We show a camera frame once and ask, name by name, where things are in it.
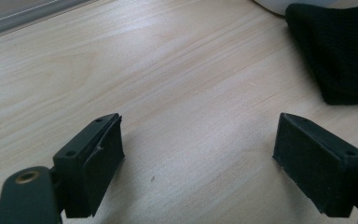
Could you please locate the black sock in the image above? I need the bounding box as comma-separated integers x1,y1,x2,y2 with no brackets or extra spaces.
284,3,358,105

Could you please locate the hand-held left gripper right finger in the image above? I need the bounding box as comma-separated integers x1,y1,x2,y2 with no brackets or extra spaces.
272,112,358,218

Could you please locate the metal floor rail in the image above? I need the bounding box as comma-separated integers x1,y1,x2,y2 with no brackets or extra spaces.
0,0,97,41

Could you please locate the white round object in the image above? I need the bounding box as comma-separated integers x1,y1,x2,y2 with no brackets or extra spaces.
253,0,343,17

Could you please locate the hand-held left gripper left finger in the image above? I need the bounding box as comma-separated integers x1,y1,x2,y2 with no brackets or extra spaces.
52,112,126,218

